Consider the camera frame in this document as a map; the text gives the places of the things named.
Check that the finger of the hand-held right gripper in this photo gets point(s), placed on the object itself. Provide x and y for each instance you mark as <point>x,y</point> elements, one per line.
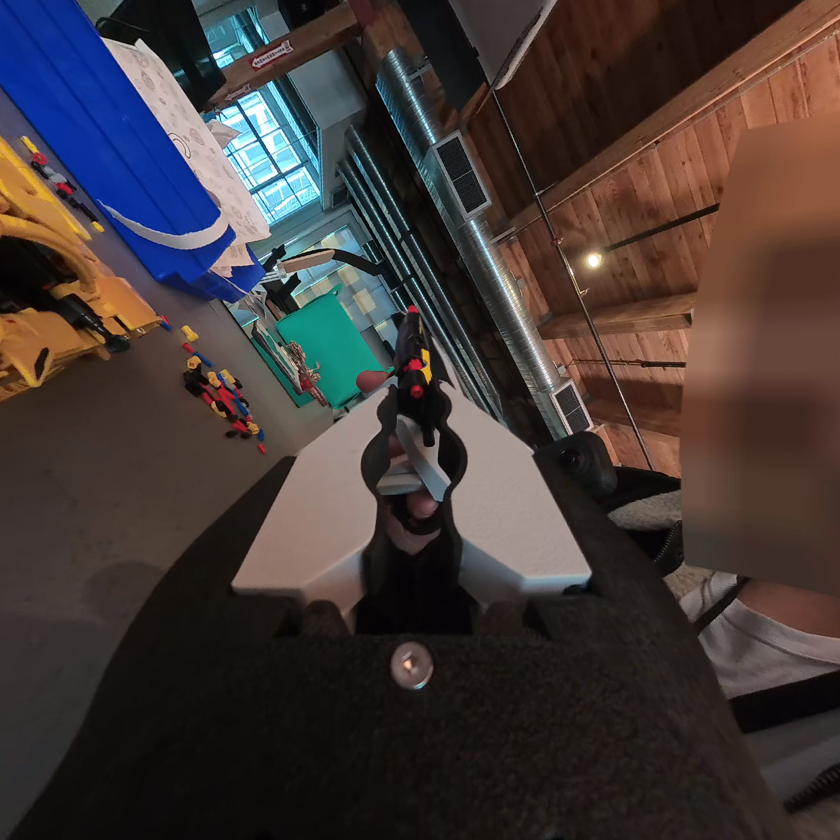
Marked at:
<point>400,484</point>
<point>423,459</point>

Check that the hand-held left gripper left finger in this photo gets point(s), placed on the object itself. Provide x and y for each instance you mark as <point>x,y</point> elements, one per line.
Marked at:
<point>308,525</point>

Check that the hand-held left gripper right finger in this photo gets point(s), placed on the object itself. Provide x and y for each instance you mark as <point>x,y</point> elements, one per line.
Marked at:
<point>518,525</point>

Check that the small black yellow brick assembly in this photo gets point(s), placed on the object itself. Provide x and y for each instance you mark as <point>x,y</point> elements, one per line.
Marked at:
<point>413,374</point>

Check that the large pile of toy bricks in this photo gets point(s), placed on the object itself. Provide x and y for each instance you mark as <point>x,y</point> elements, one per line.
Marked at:
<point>220,394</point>

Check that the yellow toy brick car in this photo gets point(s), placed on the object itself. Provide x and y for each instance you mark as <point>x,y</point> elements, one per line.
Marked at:
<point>111,298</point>

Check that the grey desk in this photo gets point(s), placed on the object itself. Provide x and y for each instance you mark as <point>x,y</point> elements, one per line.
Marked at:
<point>131,472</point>

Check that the person's right hand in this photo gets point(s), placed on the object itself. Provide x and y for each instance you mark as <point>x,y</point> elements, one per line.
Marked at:
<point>423,506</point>

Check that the white air vent grille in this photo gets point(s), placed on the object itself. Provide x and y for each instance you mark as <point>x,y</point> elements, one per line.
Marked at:
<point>572,407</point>
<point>459,174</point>

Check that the black fleece-lined jacket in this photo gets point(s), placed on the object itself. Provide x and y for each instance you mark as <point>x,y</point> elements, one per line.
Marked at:
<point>640,518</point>

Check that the teal plastic bin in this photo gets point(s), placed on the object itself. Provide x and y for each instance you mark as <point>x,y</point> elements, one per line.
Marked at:
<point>328,354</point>

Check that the small beige brick model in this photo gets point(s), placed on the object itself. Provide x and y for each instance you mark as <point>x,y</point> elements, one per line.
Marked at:
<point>302,367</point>

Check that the round ceiling lamp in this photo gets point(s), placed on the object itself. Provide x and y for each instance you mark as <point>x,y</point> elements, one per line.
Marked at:
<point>594,260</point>

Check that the row of ceiling conduit pipes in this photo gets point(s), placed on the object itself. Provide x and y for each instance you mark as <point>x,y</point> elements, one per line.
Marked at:
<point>394,229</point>

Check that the white shirt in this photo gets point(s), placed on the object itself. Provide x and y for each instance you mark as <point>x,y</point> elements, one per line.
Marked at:
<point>754,649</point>

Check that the large paned window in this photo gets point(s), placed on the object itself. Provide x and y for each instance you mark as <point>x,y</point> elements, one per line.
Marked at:
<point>275,164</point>

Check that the small cluster of toy bricks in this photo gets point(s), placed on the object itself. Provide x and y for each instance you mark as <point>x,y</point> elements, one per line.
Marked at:
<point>62,187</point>

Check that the white printed paper bag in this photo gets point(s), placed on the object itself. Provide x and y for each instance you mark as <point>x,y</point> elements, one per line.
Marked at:
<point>170,118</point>

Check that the blue plastic bin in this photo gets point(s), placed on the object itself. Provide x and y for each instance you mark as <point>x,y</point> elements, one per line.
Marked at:
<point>98,131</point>

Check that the black monitor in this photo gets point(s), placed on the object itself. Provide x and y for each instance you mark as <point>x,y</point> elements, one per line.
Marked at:
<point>177,46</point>

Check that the silver ventilation duct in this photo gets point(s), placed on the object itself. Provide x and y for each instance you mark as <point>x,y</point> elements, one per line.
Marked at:
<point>499,295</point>

